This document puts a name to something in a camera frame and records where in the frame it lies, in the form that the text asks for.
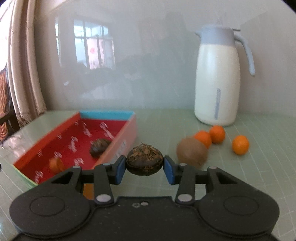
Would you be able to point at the white thermos jug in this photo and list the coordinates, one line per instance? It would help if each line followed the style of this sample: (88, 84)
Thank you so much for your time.
(217, 86)

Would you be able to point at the small orange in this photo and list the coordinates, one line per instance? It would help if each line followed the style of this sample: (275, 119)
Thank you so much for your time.
(240, 145)
(204, 137)
(217, 134)

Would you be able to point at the brown kiwi fruit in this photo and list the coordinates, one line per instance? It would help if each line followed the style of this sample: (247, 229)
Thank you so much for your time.
(192, 152)

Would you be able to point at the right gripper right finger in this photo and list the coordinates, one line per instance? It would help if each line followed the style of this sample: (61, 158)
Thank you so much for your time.
(187, 176)

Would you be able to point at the beige curtain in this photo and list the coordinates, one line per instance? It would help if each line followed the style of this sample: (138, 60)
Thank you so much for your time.
(27, 97)

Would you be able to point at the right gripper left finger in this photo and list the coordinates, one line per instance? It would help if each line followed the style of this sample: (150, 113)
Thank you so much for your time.
(102, 177)

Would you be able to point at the colourful cardboard box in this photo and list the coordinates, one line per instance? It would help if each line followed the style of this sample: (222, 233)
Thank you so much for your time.
(71, 142)

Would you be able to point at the carrot piece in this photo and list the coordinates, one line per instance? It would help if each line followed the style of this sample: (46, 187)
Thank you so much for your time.
(56, 165)

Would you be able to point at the dark water chestnut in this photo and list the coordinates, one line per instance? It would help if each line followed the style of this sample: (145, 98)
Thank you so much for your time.
(98, 147)
(144, 160)

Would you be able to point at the wooden chair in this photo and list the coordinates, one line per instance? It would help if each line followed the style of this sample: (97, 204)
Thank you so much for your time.
(9, 121)

